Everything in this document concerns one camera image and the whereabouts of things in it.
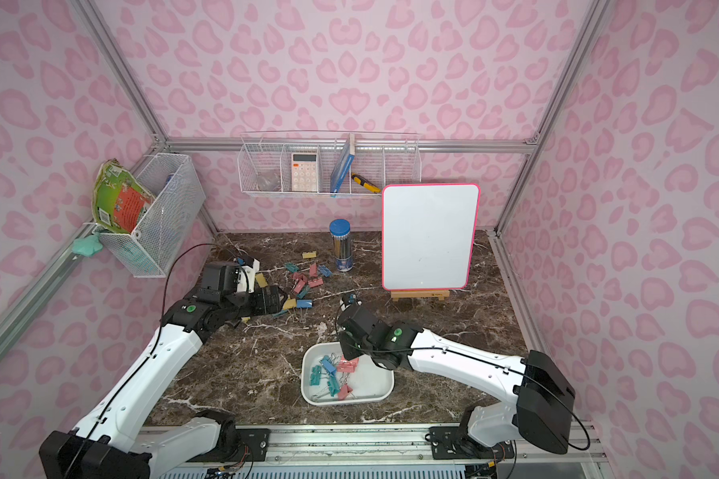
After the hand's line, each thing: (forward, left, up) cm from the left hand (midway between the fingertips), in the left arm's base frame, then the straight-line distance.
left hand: (271, 291), depth 79 cm
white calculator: (+37, -6, +10) cm, 39 cm away
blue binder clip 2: (+8, -4, -20) cm, 22 cm away
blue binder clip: (-13, -15, -17) cm, 26 cm away
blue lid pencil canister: (+26, -16, -3) cm, 31 cm away
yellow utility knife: (+37, -25, +6) cm, 45 cm away
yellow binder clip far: (+29, -3, -20) cm, 35 cm away
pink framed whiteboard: (+17, -43, +2) cm, 47 cm away
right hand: (-10, -19, -6) cm, 23 cm away
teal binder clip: (+22, +2, -20) cm, 30 cm away
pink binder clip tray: (-13, -20, -18) cm, 30 cm away
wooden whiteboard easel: (+9, -35, -16) cm, 39 cm away
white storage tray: (-16, -15, -18) cm, 28 cm away
